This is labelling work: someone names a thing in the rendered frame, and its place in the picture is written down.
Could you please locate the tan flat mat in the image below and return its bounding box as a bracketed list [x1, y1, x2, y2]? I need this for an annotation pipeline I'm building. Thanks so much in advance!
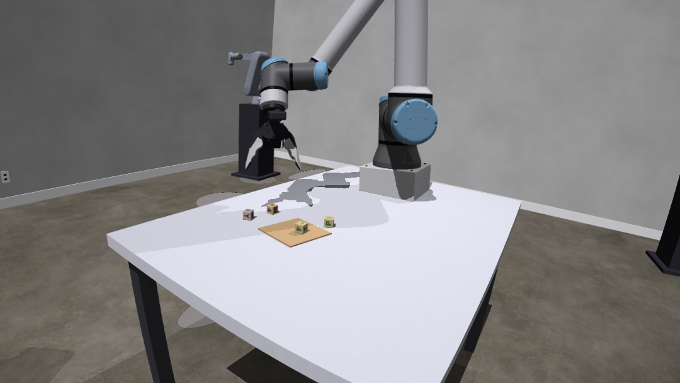
[258, 218, 332, 248]

